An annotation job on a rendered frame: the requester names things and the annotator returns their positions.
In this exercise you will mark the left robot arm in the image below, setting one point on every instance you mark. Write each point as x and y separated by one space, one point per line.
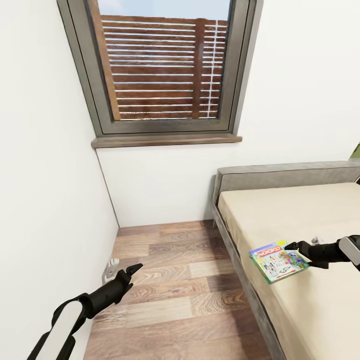
59 342

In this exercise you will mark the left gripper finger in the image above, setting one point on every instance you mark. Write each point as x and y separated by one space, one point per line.
130 270
129 287

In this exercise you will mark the fixed window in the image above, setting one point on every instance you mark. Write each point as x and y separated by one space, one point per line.
160 72

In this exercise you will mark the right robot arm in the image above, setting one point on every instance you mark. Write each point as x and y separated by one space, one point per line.
321 253

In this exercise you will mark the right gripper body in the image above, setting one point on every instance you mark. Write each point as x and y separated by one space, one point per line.
315 253

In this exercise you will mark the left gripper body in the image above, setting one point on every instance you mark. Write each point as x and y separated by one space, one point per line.
115 289

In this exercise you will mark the board game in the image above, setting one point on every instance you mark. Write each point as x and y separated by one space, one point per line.
275 263

